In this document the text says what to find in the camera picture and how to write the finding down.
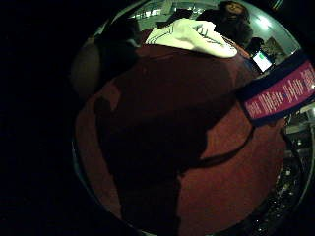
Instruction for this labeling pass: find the laptop with lit screen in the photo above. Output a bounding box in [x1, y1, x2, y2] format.
[251, 49, 275, 75]

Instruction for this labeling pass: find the blue and pink box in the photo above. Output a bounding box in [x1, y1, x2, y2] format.
[235, 48, 315, 128]

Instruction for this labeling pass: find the black cable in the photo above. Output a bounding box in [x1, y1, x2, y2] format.
[200, 126, 257, 165]

